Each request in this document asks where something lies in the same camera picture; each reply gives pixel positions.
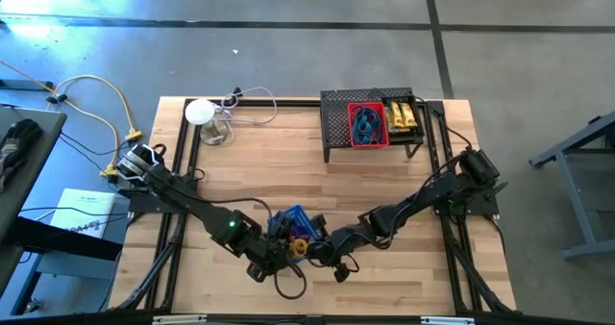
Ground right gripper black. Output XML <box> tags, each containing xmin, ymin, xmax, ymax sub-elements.
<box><xmin>307</xmin><ymin>212</ymin><xmax>374</xmax><ymax>285</ymax></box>

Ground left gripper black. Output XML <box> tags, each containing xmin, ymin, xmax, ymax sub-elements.
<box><xmin>242</xmin><ymin>212</ymin><xmax>296</xmax><ymax>285</ymax></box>

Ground yellow spiral hair tie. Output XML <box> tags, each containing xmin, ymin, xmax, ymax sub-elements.
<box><xmin>289</xmin><ymin>237</ymin><xmax>309</xmax><ymax>260</ymax></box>

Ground blue plastic basket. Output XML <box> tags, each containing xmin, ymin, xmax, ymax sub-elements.
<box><xmin>267</xmin><ymin>204</ymin><xmax>329</xmax><ymax>264</ymax></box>

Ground red plastic basket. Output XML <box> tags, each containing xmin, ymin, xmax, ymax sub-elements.
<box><xmin>346</xmin><ymin>101</ymin><xmax>392</xmax><ymax>151</ymax></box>

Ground wide blue rubber band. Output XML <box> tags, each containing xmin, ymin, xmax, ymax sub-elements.
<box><xmin>352</xmin><ymin>108</ymin><xmax>375</xmax><ymax>144</ymax></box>

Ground thin blue rubber band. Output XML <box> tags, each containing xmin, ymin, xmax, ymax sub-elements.
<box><xmin>364</xmin><ymin>105</ymin><xmax>386</xmax><ymax>144</ymax></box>

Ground black plastic basket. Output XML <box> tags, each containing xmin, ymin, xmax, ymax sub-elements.
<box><xmin>381</xmin><ymin>95</ymin><xmax>426</xmax><ymax>144</ymax></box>

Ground white desk lamp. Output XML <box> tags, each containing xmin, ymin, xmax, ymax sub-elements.
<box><xmin>184</xmin><ymin>98</ymin><xmax>235</xmax><ymax>147</ymax></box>

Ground grey desk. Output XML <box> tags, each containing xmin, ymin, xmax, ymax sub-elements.
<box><xmin>0</xmin><ymin>104</ymin><xmax>68</xmax><ymax>292</ymax></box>

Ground black mesh metal shelf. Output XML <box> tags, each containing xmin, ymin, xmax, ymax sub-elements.
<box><xmin>319</xmin><ymin>87</ymin><xmax>427</xmax><ymax>163</ymax></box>

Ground white cardboard box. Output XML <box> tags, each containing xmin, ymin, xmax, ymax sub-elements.
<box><xmin>49</xmin><ymin>187</ymin><xmax>119</xmax><ymax>239</ymax></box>

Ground black support beam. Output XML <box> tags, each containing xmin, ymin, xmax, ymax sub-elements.
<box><xmin>0</xmin><ymin>216</ymin><xmax>124</xmax><ymax>262</ymax></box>

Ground grey-blue side table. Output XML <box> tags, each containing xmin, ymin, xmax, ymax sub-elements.
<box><xmin>529</xmin><ymin>111</ymin><xmax>615</xmax><ymax>260</ymax></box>

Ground black glove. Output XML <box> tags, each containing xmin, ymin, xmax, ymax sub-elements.
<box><xmin>0</xmin><ymin>118</ymin><xmax>43</xmax><ymax>182</ymax></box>

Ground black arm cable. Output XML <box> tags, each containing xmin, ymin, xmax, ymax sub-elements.
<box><xmin>413</xmin><ymin>95</ymin><xmax>477</xmax><ymax>152</ymax></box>
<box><xmin>272</xmin><ymin>262</ymin><xmax>308</xmax><ymax>301</ymax></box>

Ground silver metal bracket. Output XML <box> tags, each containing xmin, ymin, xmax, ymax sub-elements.
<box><xmin>152</xmin><ymin>314</ymin><xmax>208</xmax><ymax>325</ymax></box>
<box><xmin>420</xmin><ymin>315</ymin><xmax>475</xmax><ymax>325</ymax></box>

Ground white lamp cable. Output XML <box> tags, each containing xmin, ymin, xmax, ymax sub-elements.
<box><xmin>218</xmin><ymin>86</ymin><xmax>279</xmax><ymax>125</ymax></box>

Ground yellow power cable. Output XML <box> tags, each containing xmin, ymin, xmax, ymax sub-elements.
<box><xmin>0</xmin><ymin>59</ymin><xmax>121</xmax><ymax>179</ymax></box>
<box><xmin>45</xmin><ymin>73</ymin><xmax>144</xmax><ymax>143</ymax></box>

